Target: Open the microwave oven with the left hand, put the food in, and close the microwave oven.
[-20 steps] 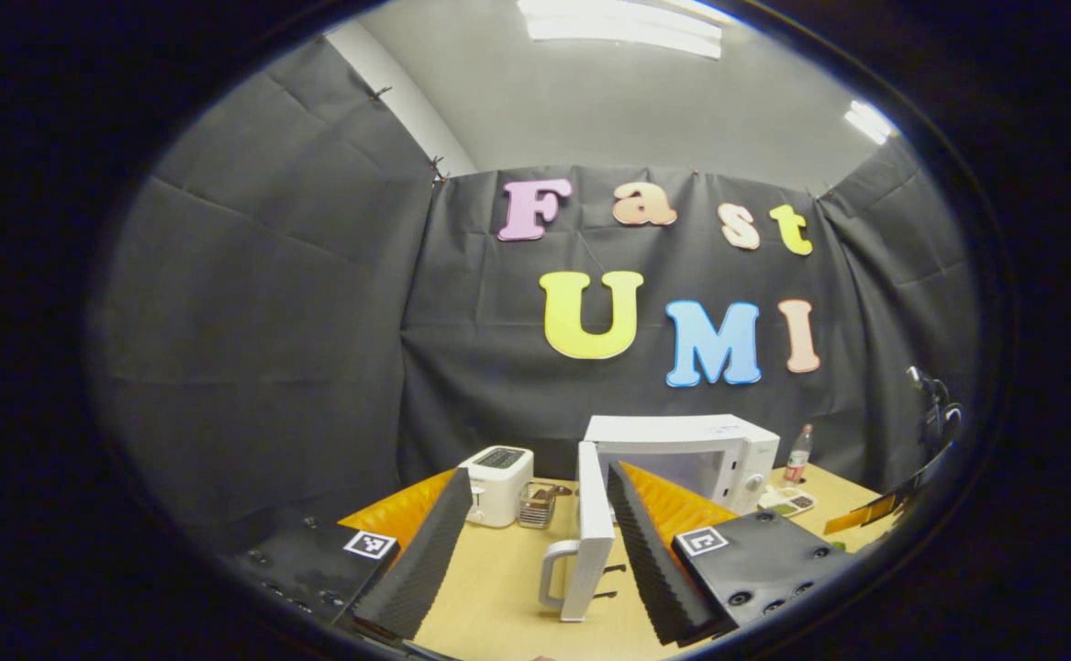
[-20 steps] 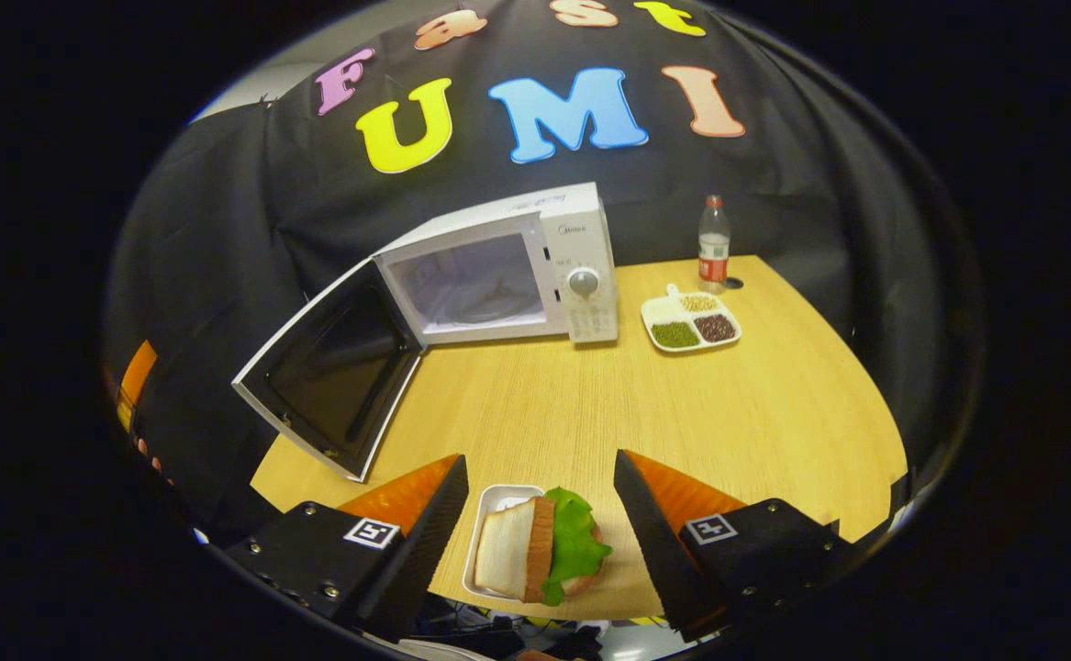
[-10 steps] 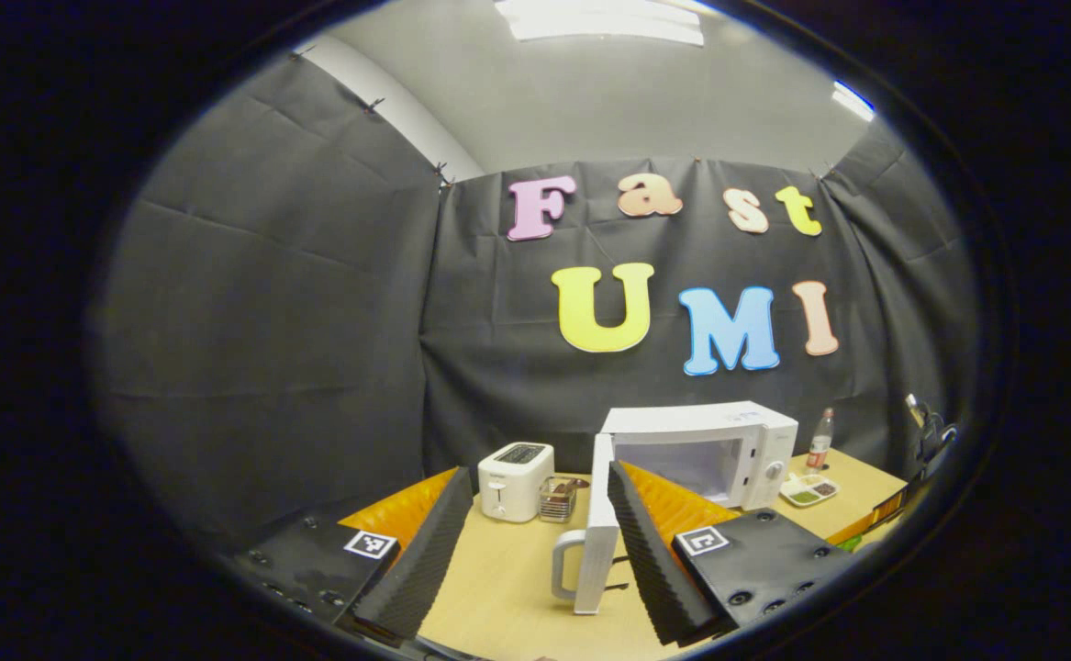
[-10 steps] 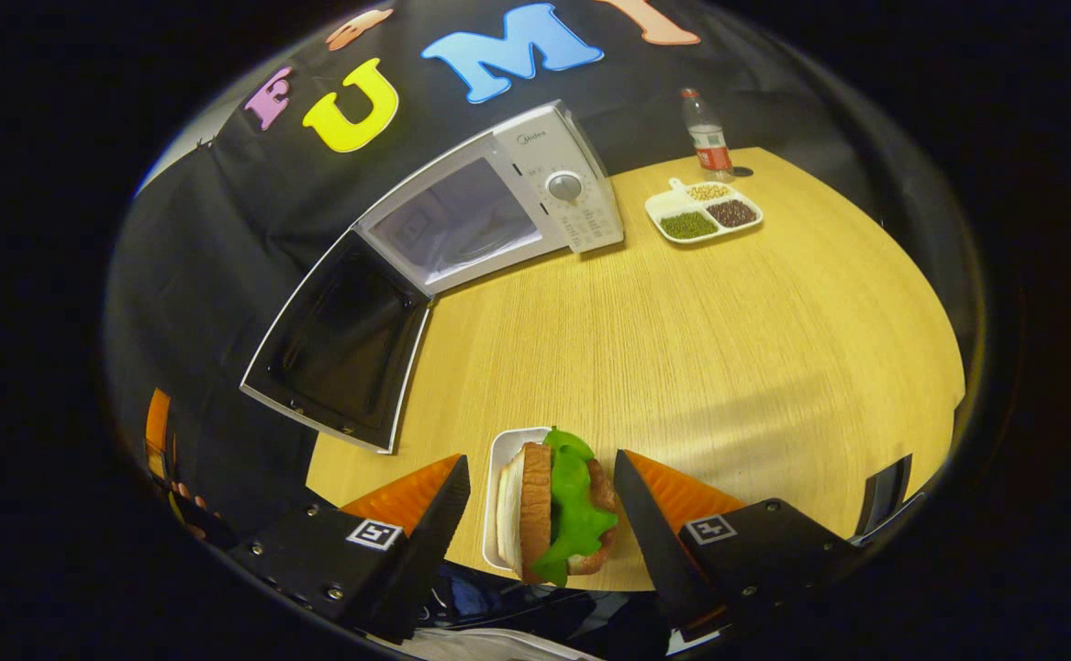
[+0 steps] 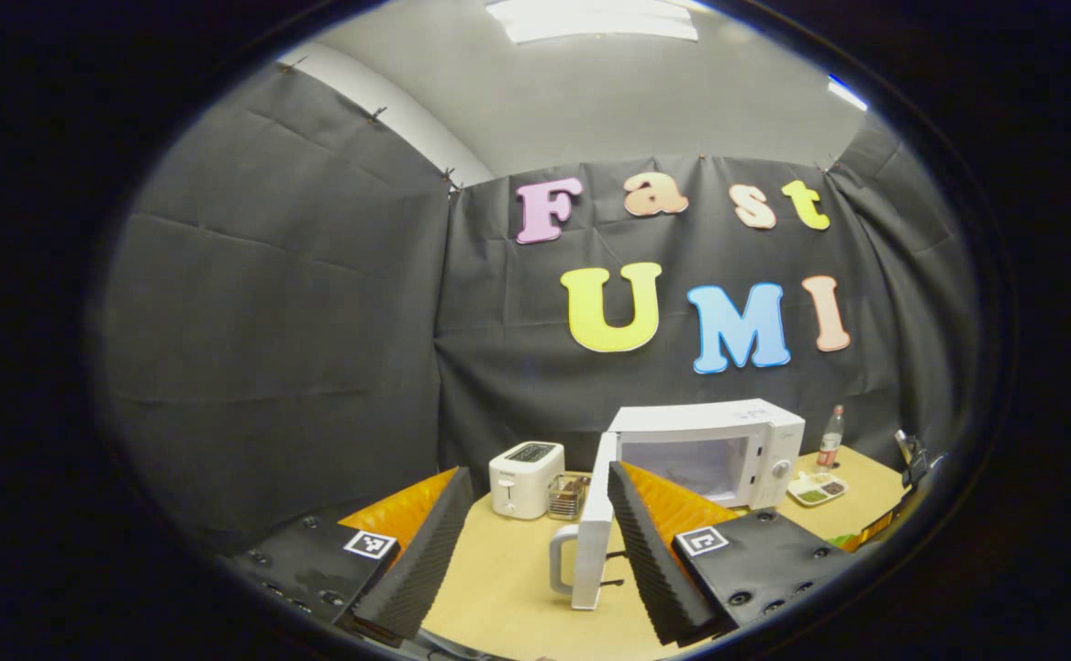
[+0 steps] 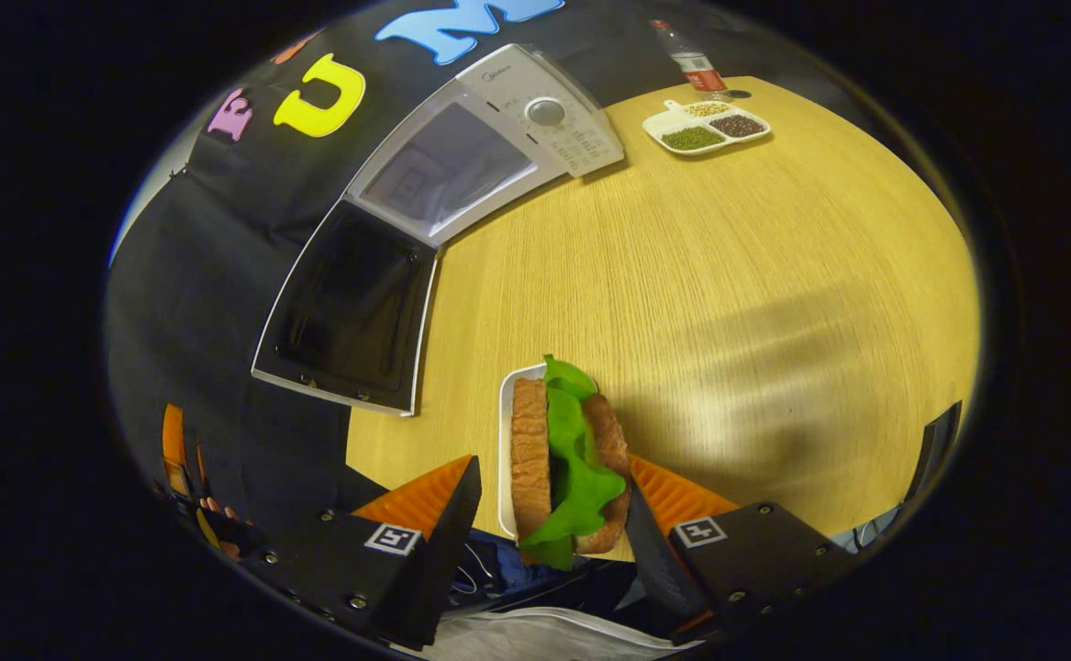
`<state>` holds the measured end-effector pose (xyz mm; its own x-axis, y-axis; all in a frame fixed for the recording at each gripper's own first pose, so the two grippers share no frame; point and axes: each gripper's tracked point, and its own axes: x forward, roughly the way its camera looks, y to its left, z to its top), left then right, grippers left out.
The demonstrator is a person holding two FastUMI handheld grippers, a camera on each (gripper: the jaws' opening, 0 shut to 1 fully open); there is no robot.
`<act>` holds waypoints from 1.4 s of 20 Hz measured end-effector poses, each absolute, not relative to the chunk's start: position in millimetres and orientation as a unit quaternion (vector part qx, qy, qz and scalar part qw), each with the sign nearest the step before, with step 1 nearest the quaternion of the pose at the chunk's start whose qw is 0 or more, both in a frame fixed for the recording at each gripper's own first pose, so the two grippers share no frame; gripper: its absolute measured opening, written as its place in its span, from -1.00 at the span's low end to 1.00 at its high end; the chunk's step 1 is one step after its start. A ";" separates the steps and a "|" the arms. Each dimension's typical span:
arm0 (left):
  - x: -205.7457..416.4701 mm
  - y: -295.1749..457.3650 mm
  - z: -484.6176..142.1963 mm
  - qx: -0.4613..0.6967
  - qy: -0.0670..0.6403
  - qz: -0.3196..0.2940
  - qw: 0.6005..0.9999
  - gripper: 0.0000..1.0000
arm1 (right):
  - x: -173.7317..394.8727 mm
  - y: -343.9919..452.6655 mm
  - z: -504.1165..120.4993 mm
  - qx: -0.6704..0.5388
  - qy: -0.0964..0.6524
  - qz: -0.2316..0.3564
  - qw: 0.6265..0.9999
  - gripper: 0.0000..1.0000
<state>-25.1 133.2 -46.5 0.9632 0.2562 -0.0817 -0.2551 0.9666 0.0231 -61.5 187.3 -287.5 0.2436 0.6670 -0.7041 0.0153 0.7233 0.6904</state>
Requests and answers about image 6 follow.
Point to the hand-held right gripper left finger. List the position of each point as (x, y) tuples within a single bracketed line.
[(448, 560)]

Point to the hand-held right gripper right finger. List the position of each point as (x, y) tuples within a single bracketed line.
[(650, 569)]

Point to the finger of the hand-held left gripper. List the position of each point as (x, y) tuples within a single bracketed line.
[(174, 450)]

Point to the white rectangular plate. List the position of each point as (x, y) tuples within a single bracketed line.
[(504, 441)]

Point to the sandwich with green lettuce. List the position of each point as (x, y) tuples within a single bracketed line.
[(572, 459)]

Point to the white microwave oven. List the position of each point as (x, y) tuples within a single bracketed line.
[(517, 101)]

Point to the person's blue garment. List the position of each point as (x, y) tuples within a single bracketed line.
[(517, 574)]

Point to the person's white garment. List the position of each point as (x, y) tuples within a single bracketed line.
[(544, 635)]

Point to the dark panel with white edge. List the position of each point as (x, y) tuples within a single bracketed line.
[(934, 450)]

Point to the white divided dish of beans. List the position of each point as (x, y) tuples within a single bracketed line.
[(693, 138)]

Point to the black table grommet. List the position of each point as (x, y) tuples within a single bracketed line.
[(737, 94)]

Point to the clear bottle with red label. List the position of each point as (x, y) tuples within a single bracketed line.
[(696, 64)]

